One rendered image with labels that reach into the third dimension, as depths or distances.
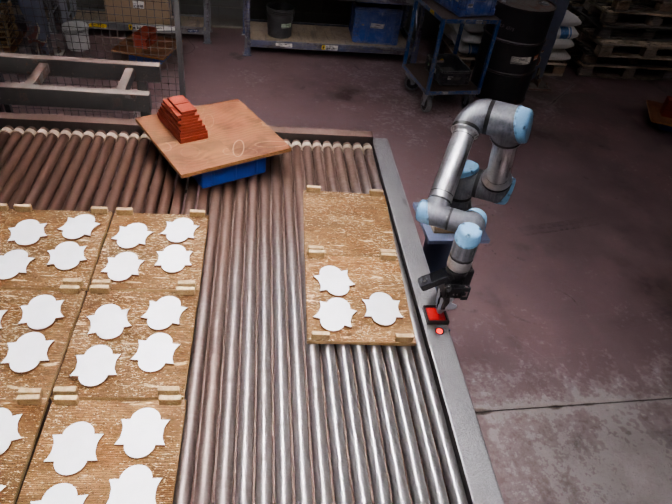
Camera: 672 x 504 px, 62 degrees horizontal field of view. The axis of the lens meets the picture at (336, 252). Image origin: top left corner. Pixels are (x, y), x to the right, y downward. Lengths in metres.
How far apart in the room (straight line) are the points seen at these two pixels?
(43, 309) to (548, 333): 2.59
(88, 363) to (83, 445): 0.26
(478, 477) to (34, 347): 1.29
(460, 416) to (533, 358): 1.59
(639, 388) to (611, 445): 0.45
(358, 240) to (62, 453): 1.21
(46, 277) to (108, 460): 0.73
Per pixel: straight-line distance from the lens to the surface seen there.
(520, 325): 3.42
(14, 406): 1.75
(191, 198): 2.36
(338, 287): 1.94
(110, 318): 1.87
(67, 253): 2.13
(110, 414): 1.66
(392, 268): 2.07
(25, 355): 1.84
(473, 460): 1.67
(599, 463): 3.04
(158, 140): 2.51
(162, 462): 1.56
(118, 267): 2.03
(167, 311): 1.86
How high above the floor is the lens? 2.29
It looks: 40 degrees down
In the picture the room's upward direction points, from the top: 8 degrees clockwise
